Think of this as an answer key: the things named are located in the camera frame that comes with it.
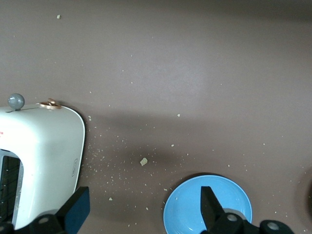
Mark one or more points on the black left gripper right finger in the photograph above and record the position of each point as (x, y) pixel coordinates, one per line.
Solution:
(212, 214)

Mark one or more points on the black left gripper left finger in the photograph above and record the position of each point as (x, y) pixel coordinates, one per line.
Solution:
(73, 209)

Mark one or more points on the blue plate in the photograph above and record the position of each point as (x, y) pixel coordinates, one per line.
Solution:
(185, 209)

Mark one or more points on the white two-slot toaster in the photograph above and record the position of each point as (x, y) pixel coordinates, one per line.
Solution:
(48, 146)

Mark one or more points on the large bread crumb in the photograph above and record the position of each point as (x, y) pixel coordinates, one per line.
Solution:
(143, 161)

